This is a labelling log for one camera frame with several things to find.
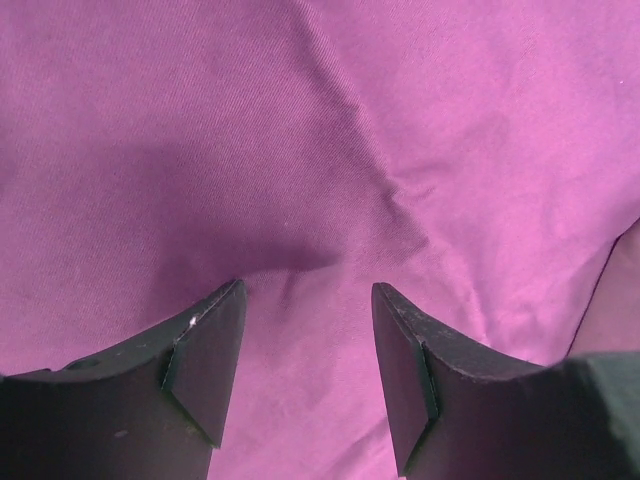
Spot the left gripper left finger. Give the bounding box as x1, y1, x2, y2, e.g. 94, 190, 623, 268
1, 280, 247, 480

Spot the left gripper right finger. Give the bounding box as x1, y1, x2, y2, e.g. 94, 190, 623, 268
371, 283, 639, 479

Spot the purple surgical drape cloth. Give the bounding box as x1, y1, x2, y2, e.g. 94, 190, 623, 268
1, 1, 639, 479

